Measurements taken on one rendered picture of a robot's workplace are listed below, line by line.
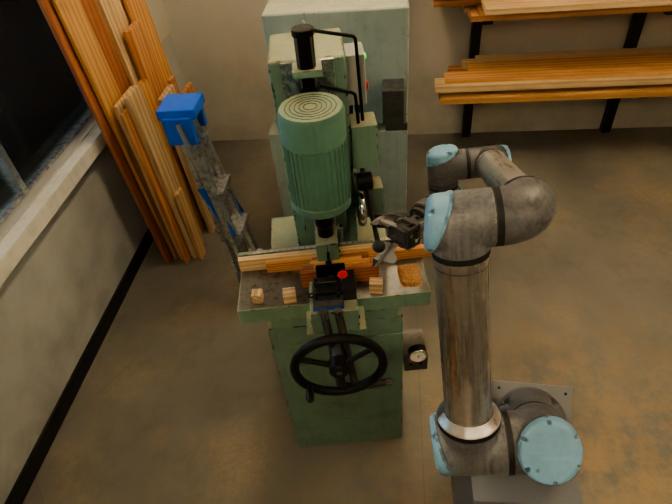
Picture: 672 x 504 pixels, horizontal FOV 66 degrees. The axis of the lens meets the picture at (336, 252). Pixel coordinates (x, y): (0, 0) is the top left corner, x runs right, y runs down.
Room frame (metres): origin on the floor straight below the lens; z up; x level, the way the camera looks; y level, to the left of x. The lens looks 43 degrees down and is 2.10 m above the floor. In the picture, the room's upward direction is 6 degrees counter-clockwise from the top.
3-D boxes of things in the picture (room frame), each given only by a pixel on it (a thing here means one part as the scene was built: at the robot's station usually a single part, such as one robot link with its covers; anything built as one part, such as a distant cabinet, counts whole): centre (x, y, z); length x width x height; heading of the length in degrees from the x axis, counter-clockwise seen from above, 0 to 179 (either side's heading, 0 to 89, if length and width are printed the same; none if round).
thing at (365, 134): (1.45, -0.13, 1.23); 0.09 x 0.08 x 0.15; 0
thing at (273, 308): (1.13, 0.02, 0.87); 0.61 x 0.30 x 0.06; 90
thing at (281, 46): (1.53, 0.03, 1.16); 0.22 x 0.22 x 0.72; 0
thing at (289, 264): (1.24, -0.07, 0.92); 0.60 x 0.02 x 0.04; 90
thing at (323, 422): (1.36, 0.03, 0.36); 0.58 x 0.45 x 0.71; 0
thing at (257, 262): (1.26, 0.02, 0.92); 0.60 x 0.02 x 0.05; 90
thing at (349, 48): (1.56, -0.12, 1.40); 0.10 x 0.06 x 0.16; 0
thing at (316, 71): (1.38, 0.02, 1.54); 0.08 x 0.08 x 0.17; 0
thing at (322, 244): (1.26, 0.02, 0.99); 0.14 x 0.07 x 0.09; 0
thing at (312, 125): (1.24, 0.03, 1.32); 0.18 x 0.18 x 0.31
